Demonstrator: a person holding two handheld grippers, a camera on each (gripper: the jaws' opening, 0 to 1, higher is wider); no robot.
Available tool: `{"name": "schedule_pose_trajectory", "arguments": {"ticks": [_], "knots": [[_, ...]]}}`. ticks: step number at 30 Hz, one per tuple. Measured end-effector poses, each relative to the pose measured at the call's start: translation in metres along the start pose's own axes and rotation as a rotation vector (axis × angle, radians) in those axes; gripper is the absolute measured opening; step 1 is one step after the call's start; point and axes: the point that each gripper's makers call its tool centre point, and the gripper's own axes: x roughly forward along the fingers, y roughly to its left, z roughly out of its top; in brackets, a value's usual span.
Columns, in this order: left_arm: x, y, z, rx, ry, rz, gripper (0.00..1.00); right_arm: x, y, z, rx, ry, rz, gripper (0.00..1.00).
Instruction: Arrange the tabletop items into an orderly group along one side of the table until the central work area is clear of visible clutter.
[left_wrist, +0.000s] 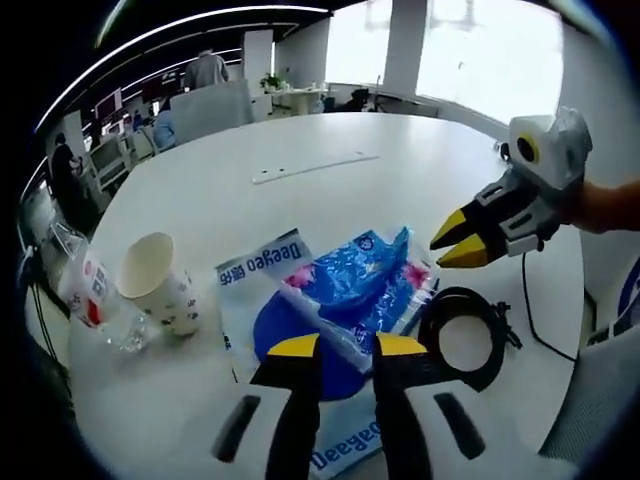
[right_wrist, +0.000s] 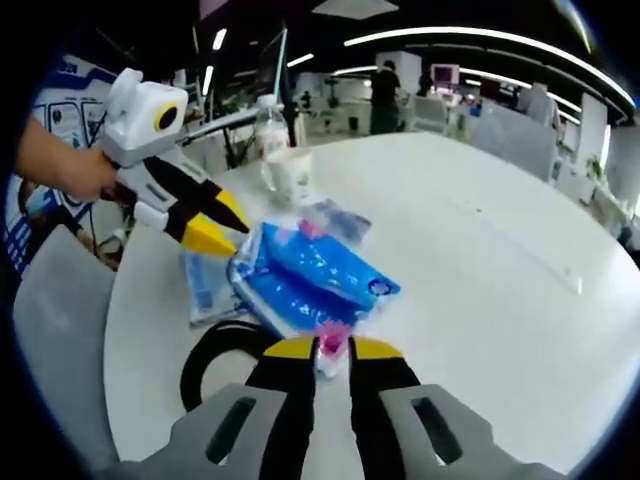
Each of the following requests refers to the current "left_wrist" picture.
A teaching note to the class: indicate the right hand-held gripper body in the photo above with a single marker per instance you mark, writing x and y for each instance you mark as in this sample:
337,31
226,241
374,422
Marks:
555,155

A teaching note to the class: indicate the clear plastic water bottle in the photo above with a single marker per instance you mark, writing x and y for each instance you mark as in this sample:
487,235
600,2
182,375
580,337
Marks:
100,300

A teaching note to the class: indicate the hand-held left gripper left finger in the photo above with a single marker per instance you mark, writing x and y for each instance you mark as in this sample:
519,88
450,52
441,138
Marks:
295,410

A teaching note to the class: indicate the blue plastic tissue packet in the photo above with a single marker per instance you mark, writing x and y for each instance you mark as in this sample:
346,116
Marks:
360,280

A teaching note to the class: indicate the potted green plant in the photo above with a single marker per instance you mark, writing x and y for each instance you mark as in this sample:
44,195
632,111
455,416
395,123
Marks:
271,82

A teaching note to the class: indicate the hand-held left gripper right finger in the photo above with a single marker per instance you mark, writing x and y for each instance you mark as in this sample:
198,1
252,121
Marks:
405,410

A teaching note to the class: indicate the white mesh-back office chair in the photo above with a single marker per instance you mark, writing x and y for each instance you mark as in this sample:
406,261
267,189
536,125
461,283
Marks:
110,162

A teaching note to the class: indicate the wet wipes pack blue lid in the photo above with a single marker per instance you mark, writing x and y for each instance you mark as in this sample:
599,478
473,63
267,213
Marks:
250,280

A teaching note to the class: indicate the grey mesh chair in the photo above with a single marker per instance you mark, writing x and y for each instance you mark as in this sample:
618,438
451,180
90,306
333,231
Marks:
595,410

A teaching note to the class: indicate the white paper cup green print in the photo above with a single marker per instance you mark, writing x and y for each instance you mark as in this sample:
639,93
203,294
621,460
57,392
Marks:
170,300

